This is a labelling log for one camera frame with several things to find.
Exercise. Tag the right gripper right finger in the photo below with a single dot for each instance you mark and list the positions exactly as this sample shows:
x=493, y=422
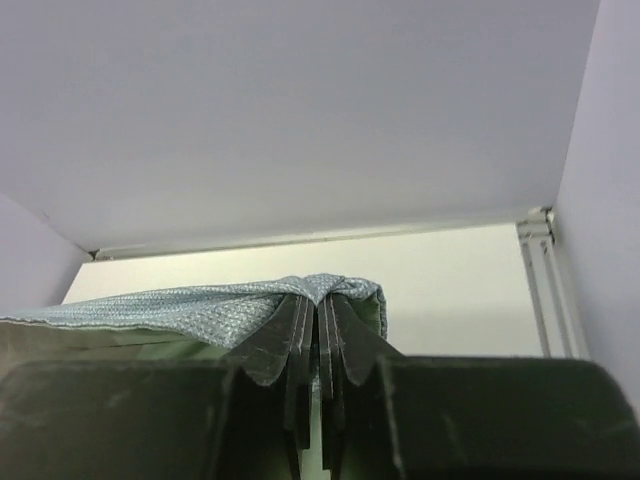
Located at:
x=385, y=415

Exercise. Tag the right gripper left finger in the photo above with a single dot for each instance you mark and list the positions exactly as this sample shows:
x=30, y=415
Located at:
x=244, y=416

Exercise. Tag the blue pillowcase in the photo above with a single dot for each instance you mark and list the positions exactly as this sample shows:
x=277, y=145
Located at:
x=194, y=322

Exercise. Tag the aluminium right rail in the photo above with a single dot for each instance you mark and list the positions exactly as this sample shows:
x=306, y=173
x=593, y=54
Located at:
x=560, y=330

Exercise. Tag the aluminium rail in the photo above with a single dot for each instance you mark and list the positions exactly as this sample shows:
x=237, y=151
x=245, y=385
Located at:
x=300, y=240
x=560, y=330

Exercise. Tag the aluminium back rail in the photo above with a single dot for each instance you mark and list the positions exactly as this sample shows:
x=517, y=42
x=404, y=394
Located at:
x=300, y=240

